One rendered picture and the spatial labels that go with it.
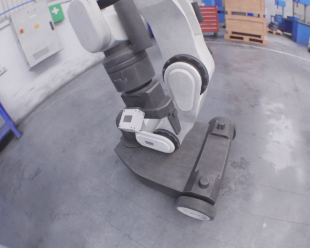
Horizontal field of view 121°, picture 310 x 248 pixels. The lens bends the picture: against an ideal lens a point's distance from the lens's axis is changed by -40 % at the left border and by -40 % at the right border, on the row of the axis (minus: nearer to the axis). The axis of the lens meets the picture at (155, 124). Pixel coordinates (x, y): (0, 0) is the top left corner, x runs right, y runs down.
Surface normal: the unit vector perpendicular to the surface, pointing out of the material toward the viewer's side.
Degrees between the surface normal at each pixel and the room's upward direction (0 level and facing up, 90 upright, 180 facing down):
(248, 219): 0
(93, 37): 90
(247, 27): 90
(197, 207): 6
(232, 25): 90
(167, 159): 0
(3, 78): 90
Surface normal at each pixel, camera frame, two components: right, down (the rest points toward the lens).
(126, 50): 0.00, -0.23
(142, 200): -0.20, -0.73
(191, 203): -0.39, -0.73
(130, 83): -0.01, 0.59
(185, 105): -0.48, 0.66
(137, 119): 0.80, 0.04
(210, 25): -0.19, 0.69
